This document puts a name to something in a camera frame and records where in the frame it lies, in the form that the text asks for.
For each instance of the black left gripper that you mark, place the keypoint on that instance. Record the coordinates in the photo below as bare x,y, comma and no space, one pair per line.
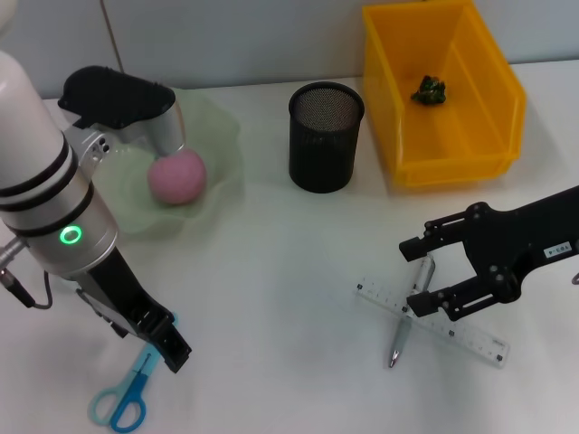
113,289

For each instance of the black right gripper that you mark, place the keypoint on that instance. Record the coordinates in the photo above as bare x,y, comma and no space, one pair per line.
515,244

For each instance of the pink toy peach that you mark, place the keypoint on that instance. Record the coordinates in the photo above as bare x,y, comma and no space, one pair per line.
181,181

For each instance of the green plastic wrapper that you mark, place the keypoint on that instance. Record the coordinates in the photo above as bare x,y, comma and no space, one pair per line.
429,90

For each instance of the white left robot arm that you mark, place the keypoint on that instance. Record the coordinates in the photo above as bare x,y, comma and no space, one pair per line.
27,135

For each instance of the blue scissors with cover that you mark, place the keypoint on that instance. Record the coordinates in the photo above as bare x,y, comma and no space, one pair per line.
135,384

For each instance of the silver white ballpoint pen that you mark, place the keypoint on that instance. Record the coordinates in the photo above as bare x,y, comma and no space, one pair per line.
400,336

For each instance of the transparent plastic ruler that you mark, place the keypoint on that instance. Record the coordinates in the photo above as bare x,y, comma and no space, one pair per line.
470,336

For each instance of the black mesh pen cup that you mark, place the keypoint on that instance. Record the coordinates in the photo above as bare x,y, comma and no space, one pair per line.
321,158

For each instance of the pale green glass fruit plate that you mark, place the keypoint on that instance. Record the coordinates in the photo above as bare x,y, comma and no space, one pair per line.
212,135

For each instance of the yellow plastic bin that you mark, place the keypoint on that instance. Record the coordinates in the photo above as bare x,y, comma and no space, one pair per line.
452,135

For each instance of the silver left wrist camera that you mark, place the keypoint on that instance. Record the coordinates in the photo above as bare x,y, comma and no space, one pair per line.
113,99

